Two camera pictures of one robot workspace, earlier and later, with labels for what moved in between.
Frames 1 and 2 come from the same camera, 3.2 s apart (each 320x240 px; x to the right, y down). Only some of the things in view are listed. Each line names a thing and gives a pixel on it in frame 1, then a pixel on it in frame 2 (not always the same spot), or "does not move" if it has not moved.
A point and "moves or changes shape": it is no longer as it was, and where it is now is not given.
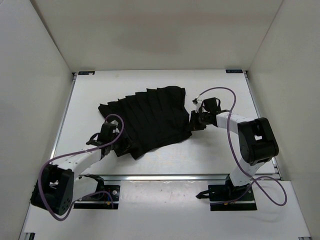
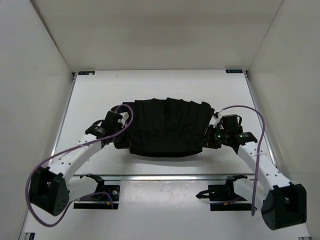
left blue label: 86,73 does not move
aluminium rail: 164,177 does not move
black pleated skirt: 151,118 moves or changes shape
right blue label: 233,71 does not move
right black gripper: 193,124 → 210,142
